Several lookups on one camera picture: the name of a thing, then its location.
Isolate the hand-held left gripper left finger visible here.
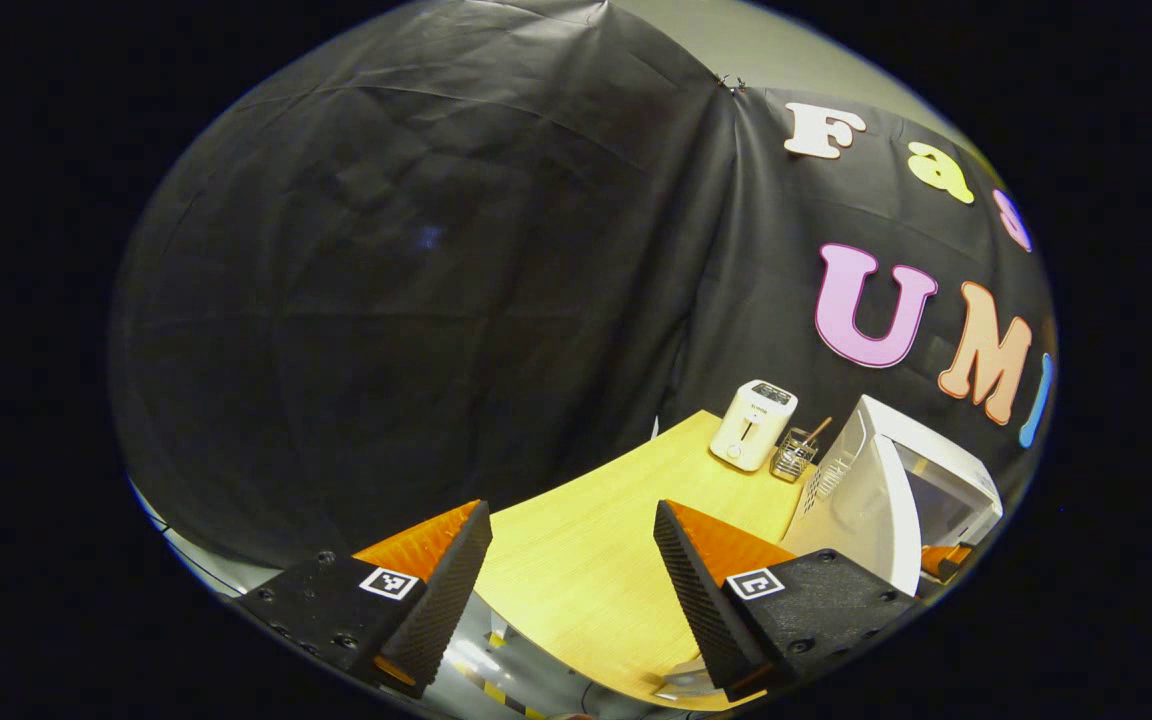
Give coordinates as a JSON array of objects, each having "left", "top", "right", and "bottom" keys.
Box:
[{"left": 236, "top": 500, "right": 493, "bottom": 699}]

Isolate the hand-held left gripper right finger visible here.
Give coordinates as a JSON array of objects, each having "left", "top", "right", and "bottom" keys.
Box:
[{"left": 652, "top": 500, "right": 922, "bottom": 703}]

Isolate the white microwave oven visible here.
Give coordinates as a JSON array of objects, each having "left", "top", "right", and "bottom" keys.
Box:
[{"left": 781, "top": 394, "right": 1004, "bottom": 598}]

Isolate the white toaster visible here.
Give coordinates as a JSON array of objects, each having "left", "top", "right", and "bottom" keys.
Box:
[{"left": 709, "top": 379, "right": 799, "bottom": 473}]

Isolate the black backdrop cloth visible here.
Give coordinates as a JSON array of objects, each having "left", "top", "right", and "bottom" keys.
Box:
[{"left": 108, "top": 0, "right": 1057, "bottom": 571}]

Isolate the wire mesh utensil holder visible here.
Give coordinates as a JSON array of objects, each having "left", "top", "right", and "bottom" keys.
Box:
[{"left": 771, "top": 428, "right": 819, "bottom": 483}]

